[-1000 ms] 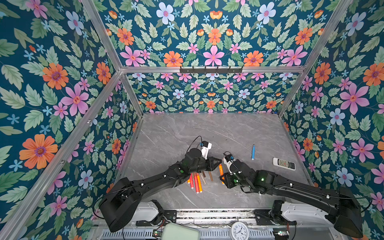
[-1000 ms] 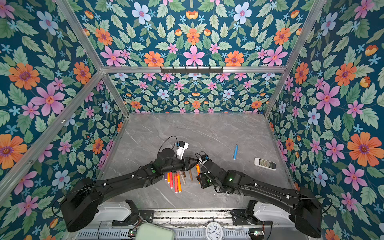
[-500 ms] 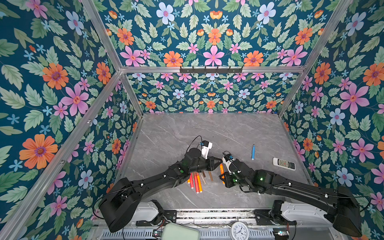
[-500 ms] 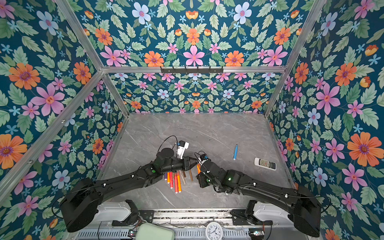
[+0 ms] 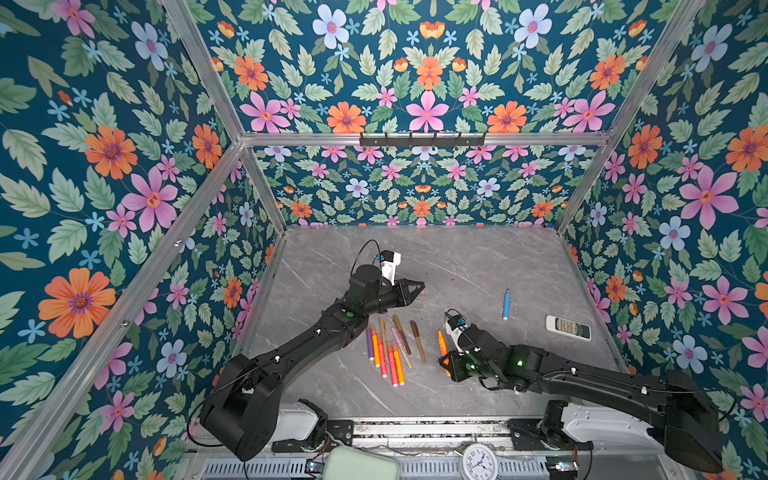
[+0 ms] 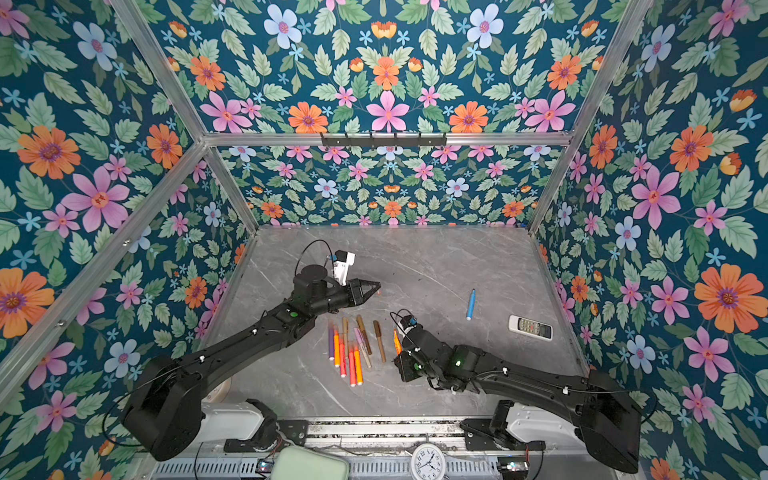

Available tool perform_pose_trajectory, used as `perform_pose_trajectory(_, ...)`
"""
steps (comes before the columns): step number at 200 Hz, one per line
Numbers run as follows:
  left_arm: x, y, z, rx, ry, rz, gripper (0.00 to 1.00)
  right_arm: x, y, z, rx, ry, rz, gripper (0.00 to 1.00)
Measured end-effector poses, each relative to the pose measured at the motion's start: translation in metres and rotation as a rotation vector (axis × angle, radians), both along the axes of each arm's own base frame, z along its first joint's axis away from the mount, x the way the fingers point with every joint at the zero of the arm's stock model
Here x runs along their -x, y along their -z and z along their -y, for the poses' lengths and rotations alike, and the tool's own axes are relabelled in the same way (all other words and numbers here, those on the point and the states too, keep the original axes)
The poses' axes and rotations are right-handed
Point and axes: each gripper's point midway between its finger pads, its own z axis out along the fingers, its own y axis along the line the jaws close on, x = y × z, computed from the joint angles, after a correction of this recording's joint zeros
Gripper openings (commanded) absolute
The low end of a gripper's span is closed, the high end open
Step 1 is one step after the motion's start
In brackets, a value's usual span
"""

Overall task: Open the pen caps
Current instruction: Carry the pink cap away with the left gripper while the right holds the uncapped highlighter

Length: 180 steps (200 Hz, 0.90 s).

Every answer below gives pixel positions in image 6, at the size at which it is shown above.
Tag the dark brown marker pen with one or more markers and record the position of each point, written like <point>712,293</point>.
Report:
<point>378,331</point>

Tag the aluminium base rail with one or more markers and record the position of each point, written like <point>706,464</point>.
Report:
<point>509,430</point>

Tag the yellow orange marker pen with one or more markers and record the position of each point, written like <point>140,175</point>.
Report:
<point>358,365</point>

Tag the white analog clock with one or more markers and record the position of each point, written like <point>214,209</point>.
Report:
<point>428,462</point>

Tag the red orange marker pen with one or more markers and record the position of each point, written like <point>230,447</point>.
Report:
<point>352,367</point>

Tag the pale green box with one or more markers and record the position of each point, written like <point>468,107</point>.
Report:
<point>298,463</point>

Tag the blue marker pen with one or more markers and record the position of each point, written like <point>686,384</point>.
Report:
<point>471,305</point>

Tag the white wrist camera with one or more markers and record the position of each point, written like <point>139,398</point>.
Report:
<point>408,322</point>
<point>342,261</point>

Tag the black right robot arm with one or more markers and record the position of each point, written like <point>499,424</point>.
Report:
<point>605,417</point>

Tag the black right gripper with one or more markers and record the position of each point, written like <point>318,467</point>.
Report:
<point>403,368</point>

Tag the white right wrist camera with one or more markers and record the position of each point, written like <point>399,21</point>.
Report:
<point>408,322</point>

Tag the black hook rail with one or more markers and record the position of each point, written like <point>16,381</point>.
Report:
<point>370,140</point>

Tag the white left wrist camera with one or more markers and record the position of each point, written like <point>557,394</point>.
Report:
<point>342,261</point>

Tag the pink lilac marker pen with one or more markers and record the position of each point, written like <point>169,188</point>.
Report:
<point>362,348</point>

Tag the purple marker pen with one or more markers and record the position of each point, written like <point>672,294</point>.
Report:
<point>331,342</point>

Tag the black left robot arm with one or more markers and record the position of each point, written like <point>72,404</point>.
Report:
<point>165,411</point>

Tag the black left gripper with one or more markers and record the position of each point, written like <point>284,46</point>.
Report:
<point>354,289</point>

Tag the white remote control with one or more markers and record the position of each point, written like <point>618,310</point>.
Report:
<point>531,328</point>

